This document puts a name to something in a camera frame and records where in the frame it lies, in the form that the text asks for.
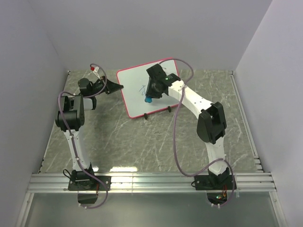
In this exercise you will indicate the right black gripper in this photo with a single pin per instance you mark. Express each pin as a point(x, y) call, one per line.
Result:
point(150, 93)

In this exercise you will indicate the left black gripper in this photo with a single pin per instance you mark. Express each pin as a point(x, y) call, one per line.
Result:
point(111, 87)

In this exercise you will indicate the blue whiteboard eraser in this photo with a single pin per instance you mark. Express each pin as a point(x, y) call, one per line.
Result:
point(148, 99)

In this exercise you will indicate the red framed whiteboard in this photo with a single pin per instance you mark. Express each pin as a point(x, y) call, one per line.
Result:
point(135, 82)

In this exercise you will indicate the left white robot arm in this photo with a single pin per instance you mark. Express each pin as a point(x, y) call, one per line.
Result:
point(71, 118)

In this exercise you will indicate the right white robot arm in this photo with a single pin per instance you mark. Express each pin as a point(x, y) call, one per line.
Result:
point(211, 122)

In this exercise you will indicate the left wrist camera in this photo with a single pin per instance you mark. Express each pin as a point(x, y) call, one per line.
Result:
point(95, 71)

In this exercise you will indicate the whiteboard wire stand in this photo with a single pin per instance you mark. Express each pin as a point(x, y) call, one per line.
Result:
point(168, 108)

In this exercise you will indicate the right side aluminium rail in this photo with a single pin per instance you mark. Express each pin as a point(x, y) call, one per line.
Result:
point(246, 125)

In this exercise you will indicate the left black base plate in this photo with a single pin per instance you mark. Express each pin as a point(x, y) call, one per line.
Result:
point(86, 183)

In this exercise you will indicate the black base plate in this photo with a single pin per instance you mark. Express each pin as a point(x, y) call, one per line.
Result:
point(206, 183)
point(86, 183)

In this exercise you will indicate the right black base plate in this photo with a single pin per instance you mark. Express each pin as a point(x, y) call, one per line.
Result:
point(206, 183)

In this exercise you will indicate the aluminium mounting rail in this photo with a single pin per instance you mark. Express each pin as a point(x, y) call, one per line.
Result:
point(134, 182)

